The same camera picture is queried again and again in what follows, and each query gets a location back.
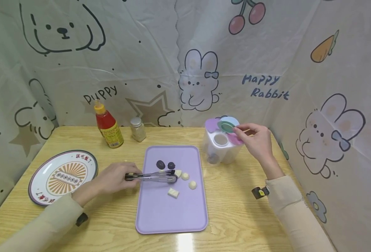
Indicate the person's left hand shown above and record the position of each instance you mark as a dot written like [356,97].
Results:
[110,180]

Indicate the person's right hand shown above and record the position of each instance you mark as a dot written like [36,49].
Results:
[261,143]

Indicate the person's right fingers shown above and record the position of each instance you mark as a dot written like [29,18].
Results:
[250,143]

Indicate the person's right index finger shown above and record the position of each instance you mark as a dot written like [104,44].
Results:
[251,125]

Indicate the person's left fingers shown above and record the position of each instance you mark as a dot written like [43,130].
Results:
[132,169]

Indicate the person's right thumb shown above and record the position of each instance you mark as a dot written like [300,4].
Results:
[242,131]

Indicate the white seasoning box coloured lids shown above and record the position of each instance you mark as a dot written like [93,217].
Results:
[220,145]

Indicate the black and silver tongs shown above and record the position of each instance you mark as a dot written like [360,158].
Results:
[160,176]

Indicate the person's left forearm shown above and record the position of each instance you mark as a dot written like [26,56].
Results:
[37,225]

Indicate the person's right forearm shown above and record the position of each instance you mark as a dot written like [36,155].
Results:
[294,213]

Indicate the dark purple food ball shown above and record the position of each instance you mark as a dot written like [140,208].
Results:
[171,165]
[160,164]

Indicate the glass shaker jar silver lid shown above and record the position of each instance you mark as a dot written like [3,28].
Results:
[138,130]

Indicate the red sauce bottle yellow cap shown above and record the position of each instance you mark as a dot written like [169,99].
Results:
[109,129]

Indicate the white rectangular food piece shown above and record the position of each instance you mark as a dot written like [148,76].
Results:
[173,193]

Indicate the black wrist band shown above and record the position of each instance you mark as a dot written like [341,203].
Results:
[82,219]
[260,192]

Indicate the purple rectangular tray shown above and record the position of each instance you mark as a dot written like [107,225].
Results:
[169,206]

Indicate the round patterned plate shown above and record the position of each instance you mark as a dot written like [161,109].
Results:
[64,176]

